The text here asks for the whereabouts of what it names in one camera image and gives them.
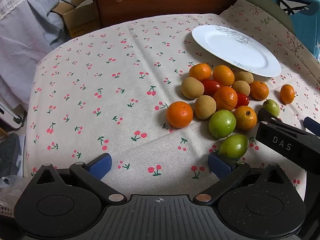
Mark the grey striped cloth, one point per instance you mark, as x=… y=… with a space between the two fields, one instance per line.
x=28 y=33

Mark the mandarin orange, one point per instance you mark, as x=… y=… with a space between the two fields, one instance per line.
x=179 y=114
x=226 y=98
x=287 y=94
x=223 y=75
x=259 y=90
x=246 y=118
x=200 y=71

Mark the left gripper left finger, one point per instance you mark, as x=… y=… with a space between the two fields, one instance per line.
x=89 y=176

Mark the white oval plate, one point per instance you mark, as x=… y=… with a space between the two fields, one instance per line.
x=237 y=49

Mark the green jujube fruit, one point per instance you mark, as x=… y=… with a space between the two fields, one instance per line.
x=234 y=146
x=272 y=107
x=222 y=124

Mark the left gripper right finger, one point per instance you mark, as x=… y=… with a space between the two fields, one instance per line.
x=230 y=174

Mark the cardboard box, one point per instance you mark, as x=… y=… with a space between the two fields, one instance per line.
x=79 y=16

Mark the blue patterned cushion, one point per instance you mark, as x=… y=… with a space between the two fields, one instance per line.
x=304 y=18

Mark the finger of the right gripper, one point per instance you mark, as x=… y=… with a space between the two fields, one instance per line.
x=264 y=115
x=312 y=126

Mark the cherry print tablecloth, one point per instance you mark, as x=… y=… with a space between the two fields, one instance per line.
x=108 y=91

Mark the red cherry tomato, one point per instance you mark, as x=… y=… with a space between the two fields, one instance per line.
x=210 y=87
x=243 y=100

